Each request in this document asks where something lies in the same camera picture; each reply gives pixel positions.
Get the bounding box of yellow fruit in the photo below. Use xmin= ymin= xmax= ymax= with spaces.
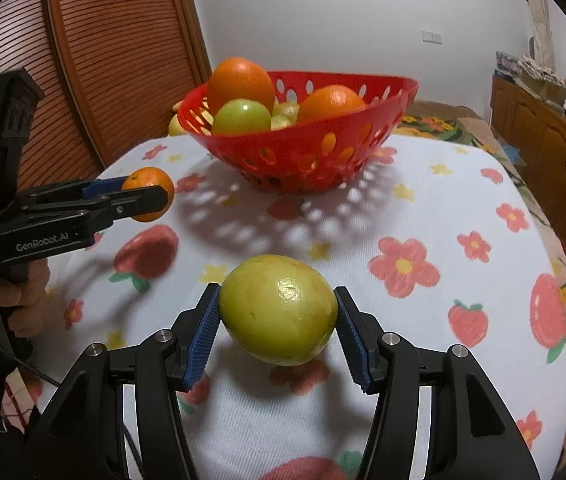
xmin=168 ymin=100 xmax=191 ymax=137

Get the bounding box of stack of folded cloths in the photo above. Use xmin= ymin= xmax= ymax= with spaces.
xmin=496 ymin=51 xmax=521 ymax=81

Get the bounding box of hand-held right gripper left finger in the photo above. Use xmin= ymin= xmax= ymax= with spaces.
xmin=28 ymin=282 xmax=224 ymax=480

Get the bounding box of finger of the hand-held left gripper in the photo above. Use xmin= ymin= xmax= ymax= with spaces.
xmin=20 ymin=176 xmax=130 ymax=206
xmin=33 ymin=186 xmax=170 ymax=233

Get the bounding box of small mandarin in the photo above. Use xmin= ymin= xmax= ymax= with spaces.
xmin=122 ymin=167 xmax=176 ymax=223

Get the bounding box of wooden sideboard cabinet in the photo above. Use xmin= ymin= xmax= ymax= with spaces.
xmin=490 ymin=75 xmax=566 ymax=271

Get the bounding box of thin black cable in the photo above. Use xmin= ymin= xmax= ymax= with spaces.
xmin=5 ymin=352 xmax=64 ymax=388

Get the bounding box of cardboard box with clutter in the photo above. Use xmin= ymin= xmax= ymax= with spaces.
xmin=518 ymin=55 xmax=566 ymax=103

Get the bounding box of large orange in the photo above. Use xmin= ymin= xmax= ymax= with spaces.
xmin=206 ymin=56 xmax=276 ymax=116

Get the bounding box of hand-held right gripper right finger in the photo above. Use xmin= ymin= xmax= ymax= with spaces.
xmin=333 ymin=286 xmax=541 ymax=480

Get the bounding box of pale green jujube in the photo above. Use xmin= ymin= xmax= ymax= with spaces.
xmin=269 ymin=101 xmax=303 ymax=132

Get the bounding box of yellowish green jujube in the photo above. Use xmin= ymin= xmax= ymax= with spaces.
xmin=218 ymin=254 xmax=339 ymax=367

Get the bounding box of wooden louvred wardrobe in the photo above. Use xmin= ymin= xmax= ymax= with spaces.
xmin=0 ymin=0 xmax=213 ymax=181

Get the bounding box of beige floral blanket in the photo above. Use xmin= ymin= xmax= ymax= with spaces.
xmin=395 ymin=102 xmax=566 ymax=466

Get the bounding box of bright green jujube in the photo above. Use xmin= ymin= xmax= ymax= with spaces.
xmin=212 ymin=99 xmax=272 ymax=136

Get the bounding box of red perforated plastic basket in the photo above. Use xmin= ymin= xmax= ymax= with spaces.
xmin=181 ymin=70 xmax=420 ymax=195

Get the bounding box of medium orange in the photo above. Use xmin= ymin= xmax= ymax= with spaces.
xmin=296 ymin=85 xmax=367 ymax=124

